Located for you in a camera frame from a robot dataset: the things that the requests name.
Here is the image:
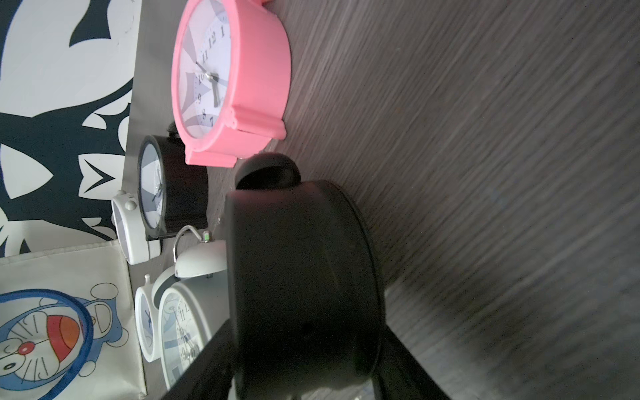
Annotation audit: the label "white canvas bag blue handles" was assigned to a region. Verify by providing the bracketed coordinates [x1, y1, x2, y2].
[1, 242, 148, 399]

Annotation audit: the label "pink alarm clock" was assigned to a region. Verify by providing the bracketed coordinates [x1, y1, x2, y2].
[171, 1, 292, 168]

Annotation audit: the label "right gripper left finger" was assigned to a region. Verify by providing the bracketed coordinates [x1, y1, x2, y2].
[163, 320, 235, 400]

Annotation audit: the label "white blue-faced alarm clock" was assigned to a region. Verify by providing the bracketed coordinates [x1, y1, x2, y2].
[134, 274, 160, 363]

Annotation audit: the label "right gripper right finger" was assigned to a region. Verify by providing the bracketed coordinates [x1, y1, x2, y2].
[372, 327, 450, 400]

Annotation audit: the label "small black twin-bell clock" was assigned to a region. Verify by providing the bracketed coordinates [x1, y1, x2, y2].
[223, 153, 384, 399]

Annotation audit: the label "white round alarm clock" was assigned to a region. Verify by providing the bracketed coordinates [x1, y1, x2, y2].
[152, 225, 229, 388]

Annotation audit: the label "black round alarm clock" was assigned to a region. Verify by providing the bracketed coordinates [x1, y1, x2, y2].
[138, 123, 208, 240]

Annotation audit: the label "white square alarm clock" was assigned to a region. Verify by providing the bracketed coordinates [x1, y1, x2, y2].
[111, 190, 161, 265]

